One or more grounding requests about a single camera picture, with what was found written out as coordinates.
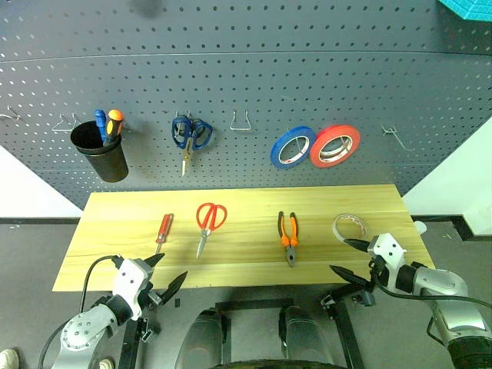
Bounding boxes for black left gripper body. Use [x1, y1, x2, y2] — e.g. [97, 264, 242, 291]
[141, 268, 166, 310]

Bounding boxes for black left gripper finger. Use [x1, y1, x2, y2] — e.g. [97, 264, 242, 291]
[144, 252, 166, 271]
[161, 271, 189, 305]

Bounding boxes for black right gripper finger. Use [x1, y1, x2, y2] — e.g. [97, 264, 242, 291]
[343, 238, 371, 254]
[329, 264, 374, 289]

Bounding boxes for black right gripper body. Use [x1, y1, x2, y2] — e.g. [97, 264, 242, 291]
[356, 251, 387, 308]

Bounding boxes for grey metal pegboard wall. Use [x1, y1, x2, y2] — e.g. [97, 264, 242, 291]
[0, 0, 492, 211]

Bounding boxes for white tape roll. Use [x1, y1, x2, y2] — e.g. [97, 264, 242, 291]
[331, 213, 368, 244]

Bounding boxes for dark rounded glossy shape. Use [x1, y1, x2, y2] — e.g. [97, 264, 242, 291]
[175, 307, 227, 369]
[278, 305, 334, 369]

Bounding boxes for orange black pliers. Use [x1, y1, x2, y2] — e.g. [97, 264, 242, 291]
[277, 211, 301, 268]

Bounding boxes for red tape roll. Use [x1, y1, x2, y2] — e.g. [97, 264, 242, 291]
[309, 124, 362, 169]

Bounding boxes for silver single prong hook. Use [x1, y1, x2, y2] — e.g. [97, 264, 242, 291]
[381, 124, 413, 151]
[283, 126, 309, 155]
[0, 107, 25, 125]

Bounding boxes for black cup holder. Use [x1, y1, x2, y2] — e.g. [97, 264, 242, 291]
[69, 120, 130, 183]

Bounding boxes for blue tape roll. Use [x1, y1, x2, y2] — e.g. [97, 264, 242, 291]
[269, 125, 317, 170]

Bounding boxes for teal foam block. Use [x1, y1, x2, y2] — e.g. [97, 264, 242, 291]
[436, 0, 492, 23]

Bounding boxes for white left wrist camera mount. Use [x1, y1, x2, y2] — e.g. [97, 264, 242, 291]
[112, 257, 155, 322]

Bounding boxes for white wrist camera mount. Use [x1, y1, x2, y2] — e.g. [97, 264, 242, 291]
[367, 232, 408, 293]
[112, 257, 155, 322]

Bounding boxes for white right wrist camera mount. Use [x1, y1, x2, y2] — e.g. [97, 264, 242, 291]
[367, 232, 408, 293]

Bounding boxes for red handled screwdriver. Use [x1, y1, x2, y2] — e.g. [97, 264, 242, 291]
[155, 213, 175, 254]

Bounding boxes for black metal table frame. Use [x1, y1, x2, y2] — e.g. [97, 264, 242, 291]
[118, 283, 365, 369]

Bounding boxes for red handled scissors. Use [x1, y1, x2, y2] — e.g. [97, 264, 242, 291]
[195, 202, 228, 260]

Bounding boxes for blue handled scissors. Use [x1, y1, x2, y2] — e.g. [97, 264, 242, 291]
[171, 116, 214, 178]

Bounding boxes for orange black handled screwdriver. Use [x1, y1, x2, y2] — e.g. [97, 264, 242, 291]
[102, 108, 125, 148]

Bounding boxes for blue handled screwdriver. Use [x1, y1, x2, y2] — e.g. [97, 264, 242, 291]
[94, 108, 108, 143]

